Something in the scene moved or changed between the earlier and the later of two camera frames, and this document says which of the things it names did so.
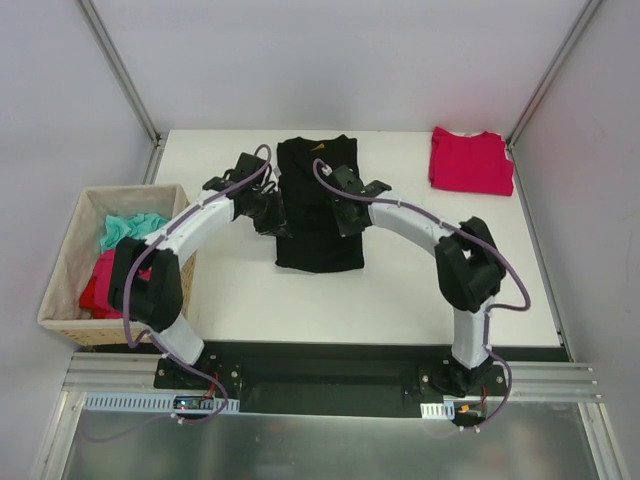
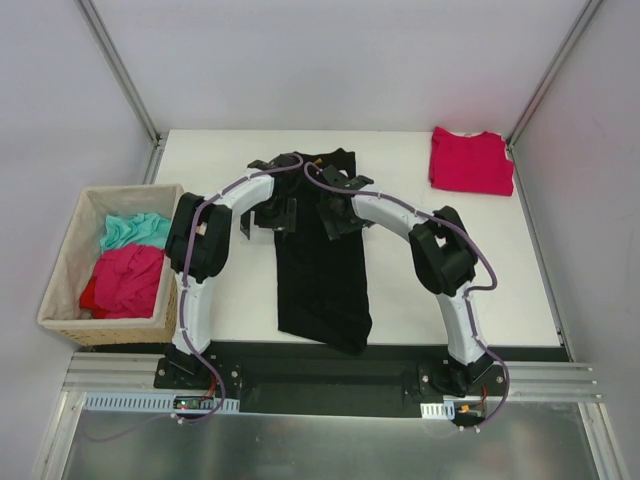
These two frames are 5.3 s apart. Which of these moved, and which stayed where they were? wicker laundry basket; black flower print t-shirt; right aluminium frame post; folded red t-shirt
Moved: black flower print t-shirt
Stayed: wicker laundry basket; folded red t-shirt; right aluminium frame post
